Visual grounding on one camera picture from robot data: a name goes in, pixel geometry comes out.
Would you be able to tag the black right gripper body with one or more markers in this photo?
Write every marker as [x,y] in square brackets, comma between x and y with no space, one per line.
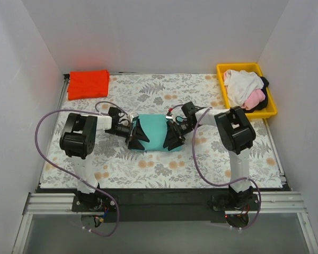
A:
[176,131]

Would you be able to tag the pink t shirt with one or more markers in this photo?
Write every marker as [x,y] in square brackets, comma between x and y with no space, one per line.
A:
[255,98]

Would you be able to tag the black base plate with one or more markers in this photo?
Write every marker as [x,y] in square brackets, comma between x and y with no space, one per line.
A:
[154,205]

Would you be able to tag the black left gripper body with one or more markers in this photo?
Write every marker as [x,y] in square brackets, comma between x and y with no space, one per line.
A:
[132,133]

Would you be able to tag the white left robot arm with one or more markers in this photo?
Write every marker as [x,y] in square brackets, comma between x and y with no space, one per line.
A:
[78,141]

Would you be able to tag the folded orange t shirt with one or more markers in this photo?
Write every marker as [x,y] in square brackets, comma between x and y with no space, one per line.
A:
[88,84]

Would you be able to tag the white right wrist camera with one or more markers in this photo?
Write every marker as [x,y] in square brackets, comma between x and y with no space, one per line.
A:
[169,115]

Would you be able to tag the yellow plastic bin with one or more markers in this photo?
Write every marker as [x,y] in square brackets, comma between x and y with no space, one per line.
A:
[265,113]

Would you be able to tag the white t shirt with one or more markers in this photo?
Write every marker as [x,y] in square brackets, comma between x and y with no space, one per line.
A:
[239,85]

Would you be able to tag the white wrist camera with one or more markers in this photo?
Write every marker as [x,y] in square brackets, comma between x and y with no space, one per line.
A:
[133,117]
[169,115]

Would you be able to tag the black t shirt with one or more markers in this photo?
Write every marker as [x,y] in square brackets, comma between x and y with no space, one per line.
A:
[263,104]

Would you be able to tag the aluminium rail frame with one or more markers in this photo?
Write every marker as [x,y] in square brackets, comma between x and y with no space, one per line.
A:
[61,204]

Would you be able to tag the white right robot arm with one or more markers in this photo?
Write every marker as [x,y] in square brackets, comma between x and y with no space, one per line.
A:
[237,136]

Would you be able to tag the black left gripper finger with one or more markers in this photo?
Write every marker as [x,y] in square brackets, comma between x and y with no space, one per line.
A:
[134,144]
[139,133]

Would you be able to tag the teal t shirt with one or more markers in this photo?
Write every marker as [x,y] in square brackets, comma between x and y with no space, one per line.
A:
[155,127]

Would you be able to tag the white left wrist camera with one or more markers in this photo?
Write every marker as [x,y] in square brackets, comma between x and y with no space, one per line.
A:
[133,117]

